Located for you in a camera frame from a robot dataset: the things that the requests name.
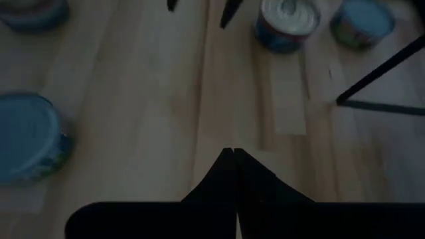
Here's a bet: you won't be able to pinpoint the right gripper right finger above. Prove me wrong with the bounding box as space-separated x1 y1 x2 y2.
234 148 316 239

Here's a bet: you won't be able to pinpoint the blue label salmon can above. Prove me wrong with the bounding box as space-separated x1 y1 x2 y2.
254 0 322 54

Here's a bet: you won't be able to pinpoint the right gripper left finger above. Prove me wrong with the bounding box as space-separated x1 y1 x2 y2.
181 147 238 239

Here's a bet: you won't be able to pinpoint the wooden shelf black metal legs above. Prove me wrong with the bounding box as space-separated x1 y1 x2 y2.
335 32 425 117

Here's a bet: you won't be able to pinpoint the green label tuna can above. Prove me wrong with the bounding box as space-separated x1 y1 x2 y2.
330 0 396 52
0 0 71 33
0 92 74 186

